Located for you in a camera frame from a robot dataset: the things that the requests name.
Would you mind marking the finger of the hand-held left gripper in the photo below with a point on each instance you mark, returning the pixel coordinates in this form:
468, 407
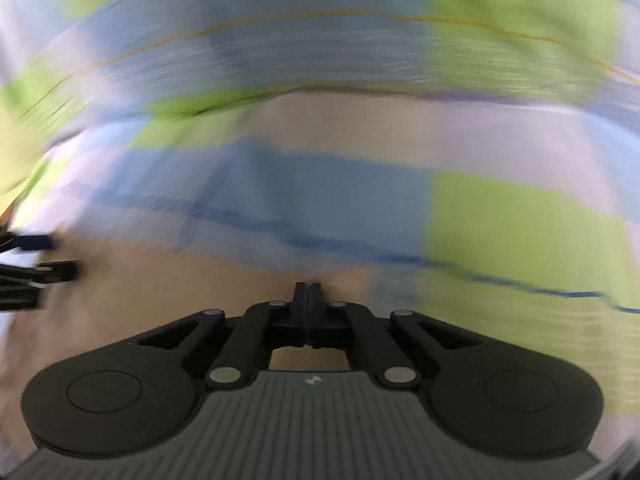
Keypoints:
55, 271
35, 242

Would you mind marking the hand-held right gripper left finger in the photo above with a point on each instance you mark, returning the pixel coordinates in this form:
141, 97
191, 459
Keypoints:
301, 310

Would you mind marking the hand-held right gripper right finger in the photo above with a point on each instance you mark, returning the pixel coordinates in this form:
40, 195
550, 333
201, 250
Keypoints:
315, 310

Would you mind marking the beige garment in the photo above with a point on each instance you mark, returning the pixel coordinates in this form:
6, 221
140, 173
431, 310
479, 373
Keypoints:
200, 280

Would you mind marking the plaid bed sheet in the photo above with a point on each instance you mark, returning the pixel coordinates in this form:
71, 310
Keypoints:
500, 220

